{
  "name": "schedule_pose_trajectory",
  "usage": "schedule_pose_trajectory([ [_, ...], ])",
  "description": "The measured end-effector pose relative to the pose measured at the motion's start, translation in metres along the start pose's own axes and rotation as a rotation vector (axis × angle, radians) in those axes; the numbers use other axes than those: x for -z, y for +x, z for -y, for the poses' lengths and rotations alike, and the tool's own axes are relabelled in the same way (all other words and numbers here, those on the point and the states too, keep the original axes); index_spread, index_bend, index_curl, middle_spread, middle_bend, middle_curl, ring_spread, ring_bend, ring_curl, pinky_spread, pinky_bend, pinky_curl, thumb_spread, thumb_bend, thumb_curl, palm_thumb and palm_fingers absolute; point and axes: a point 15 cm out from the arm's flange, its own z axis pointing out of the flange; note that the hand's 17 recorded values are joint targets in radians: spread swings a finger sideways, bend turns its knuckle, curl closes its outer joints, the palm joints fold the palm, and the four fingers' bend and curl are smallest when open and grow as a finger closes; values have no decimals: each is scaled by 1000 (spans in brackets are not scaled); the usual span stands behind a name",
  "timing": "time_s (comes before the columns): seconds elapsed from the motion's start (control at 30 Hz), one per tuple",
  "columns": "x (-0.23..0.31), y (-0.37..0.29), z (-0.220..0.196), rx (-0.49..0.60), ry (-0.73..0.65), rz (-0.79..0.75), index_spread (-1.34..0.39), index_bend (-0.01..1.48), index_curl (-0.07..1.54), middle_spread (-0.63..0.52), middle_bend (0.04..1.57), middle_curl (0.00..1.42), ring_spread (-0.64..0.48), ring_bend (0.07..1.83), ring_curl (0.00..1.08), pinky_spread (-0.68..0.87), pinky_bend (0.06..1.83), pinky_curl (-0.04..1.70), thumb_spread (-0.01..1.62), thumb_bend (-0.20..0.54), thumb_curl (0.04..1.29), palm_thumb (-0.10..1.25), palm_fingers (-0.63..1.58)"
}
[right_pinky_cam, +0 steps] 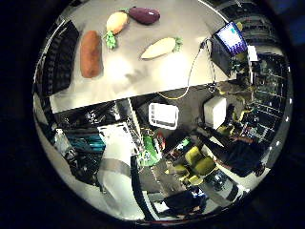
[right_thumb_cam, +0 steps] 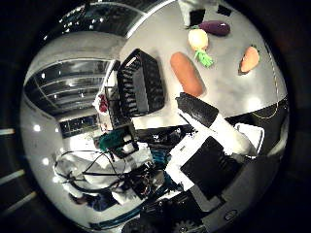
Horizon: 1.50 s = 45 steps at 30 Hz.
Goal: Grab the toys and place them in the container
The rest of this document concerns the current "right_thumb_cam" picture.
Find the teal green cloth bundle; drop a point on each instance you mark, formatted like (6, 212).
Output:
(110, 139)

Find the orange carrot plush toy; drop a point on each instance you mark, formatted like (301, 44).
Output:
(250, 59)

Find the yellow onion plush green leaves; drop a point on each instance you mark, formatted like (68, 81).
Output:
(198, 39)

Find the white rectangular tray device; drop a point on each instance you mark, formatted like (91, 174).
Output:
(254, 134)

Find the purple eggplant plush toy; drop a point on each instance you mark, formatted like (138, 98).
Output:
(215, 27)

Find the red patterned item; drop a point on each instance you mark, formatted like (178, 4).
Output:
(103, 103)

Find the brown sausage plush toy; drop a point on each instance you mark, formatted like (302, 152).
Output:
(187, 74)

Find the teal blue equipment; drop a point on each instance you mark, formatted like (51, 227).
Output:
(159, 156)

